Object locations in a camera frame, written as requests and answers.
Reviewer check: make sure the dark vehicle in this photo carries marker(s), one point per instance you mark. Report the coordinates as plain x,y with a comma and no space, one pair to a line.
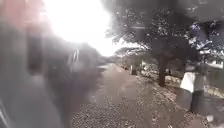
78,68

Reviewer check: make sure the brown gravel path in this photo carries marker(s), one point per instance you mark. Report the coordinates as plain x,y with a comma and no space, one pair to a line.
113,100

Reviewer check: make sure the large dark tree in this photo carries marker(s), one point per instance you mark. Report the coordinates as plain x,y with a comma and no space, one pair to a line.
162,66

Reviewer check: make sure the black and white post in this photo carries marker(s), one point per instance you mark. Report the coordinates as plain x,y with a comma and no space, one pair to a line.
133,70
191,90

